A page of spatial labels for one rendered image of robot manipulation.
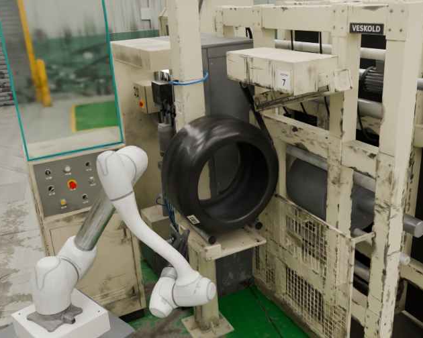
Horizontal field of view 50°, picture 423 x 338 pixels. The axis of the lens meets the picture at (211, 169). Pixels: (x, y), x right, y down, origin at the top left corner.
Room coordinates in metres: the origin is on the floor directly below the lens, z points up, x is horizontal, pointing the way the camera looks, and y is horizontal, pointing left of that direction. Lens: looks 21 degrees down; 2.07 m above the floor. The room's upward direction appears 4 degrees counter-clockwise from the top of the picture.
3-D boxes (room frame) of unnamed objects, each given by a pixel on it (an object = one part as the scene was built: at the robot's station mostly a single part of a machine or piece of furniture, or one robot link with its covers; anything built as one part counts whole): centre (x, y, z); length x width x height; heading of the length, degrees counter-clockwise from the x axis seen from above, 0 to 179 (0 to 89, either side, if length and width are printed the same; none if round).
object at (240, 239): (2.27, -0.03, 0.80); 0.37 x 0.36 x 0.02; 115
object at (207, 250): (2.21, 0.09, 0.84); 0.36 x 0.09 x 0.06; 25
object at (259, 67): (2.28, -0.35, 1.71); 0.61 x 0.25 x 0.15; 25
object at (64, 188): (2.67, 0.84, 0.63); 0.56 x 0.41 x 1.27; 115
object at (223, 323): (2.49, 0.10, 0.02); 0.27 x 0.27 x 0.04; 25
